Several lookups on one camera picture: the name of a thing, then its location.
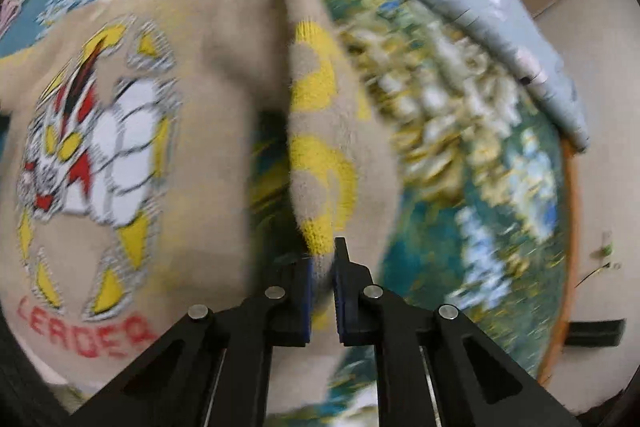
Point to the light blue patterned quilt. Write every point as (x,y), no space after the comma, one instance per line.
(465,2)

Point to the green floral printed blanket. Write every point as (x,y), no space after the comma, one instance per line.
(450,167)

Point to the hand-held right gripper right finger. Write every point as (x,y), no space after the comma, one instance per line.
(341,302)

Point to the beige printed knit sweater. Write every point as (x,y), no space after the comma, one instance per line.
(210,147)

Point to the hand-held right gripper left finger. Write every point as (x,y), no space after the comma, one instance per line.
(306,302)

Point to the black bar on wall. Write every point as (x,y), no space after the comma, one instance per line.
(595,333)

